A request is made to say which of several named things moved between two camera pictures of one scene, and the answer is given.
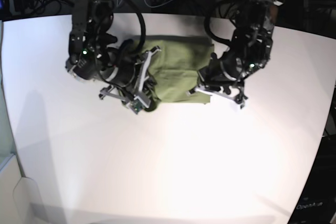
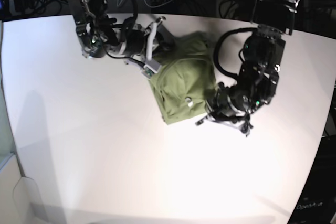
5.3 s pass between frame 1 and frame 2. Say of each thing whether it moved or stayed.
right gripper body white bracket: moved
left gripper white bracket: moved
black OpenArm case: stayed
